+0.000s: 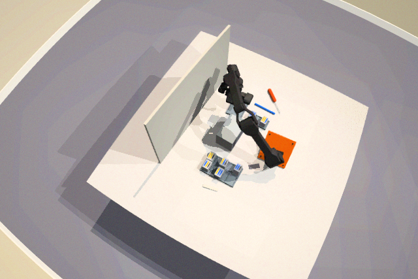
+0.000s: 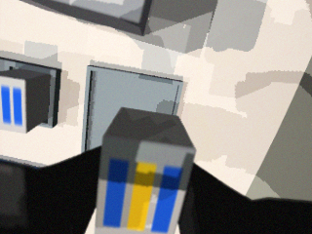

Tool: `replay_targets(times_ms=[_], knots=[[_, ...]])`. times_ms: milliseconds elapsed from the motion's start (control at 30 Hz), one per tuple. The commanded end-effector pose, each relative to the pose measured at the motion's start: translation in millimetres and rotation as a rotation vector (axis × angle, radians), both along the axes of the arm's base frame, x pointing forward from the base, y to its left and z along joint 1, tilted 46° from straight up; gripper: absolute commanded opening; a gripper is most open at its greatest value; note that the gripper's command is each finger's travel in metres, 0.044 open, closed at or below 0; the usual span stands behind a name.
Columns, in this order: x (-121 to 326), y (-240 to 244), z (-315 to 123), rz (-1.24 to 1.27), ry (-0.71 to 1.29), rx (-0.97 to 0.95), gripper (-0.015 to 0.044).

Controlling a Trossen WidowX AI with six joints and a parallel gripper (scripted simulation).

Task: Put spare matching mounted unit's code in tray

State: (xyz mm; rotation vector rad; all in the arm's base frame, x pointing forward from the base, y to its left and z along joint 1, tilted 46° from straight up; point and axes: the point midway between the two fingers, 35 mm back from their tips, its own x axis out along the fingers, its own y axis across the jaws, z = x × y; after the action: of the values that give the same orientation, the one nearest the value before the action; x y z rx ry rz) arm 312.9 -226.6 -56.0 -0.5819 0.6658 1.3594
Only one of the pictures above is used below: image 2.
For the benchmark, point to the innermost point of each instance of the grey flat panel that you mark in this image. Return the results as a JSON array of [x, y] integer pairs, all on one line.
[[286, 170]]

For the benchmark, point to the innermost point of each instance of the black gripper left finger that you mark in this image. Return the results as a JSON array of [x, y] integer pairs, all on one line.
[[60, 198]]

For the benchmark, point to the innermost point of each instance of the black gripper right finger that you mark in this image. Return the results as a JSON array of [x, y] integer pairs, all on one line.
[[212, 207]]

